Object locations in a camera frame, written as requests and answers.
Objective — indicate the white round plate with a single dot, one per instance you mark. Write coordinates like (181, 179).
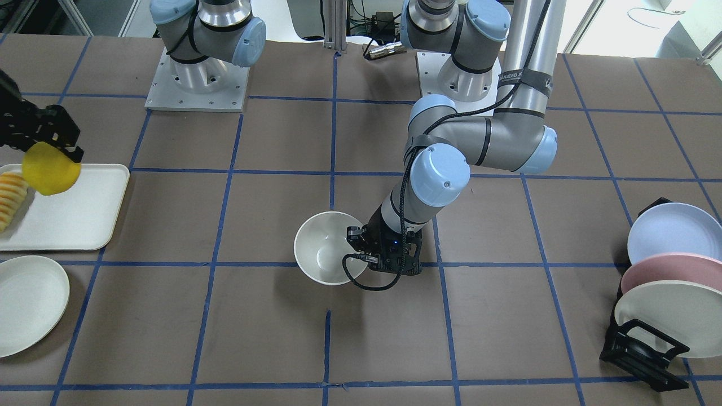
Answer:
(35, 292)

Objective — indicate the light blue plate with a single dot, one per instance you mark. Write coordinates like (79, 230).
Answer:
(674, 227)

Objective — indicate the cream plate in rack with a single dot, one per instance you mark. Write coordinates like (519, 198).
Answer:
(687, 312)

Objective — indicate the pink plate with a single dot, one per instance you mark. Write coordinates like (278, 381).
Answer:
(689, 267)

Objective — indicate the white rectangular tray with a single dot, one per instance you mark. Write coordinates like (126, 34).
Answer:
(81, 219)

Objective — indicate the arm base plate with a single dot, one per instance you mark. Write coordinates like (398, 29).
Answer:
(209, 86)
(439, 75)

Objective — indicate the sliced bread loaf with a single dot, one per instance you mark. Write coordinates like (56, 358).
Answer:
(14, 190)

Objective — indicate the yellow lemon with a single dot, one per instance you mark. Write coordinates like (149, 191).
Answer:
(48, 171)

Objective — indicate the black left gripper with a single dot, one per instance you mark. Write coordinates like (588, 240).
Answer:
(374, 233)

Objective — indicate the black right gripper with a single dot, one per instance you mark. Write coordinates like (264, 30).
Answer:
(25, 127)

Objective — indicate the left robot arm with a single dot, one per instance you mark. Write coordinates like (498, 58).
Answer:
(489, 110)

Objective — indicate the aluminium frame post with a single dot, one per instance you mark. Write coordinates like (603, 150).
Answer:
(334, 25)

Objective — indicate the black dish rack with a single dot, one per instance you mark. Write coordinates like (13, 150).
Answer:
(640, 359)

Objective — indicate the white ceramic bowl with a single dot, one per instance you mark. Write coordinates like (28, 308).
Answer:
(320, 245)

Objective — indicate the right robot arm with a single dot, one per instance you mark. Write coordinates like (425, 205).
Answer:
(210, 47)

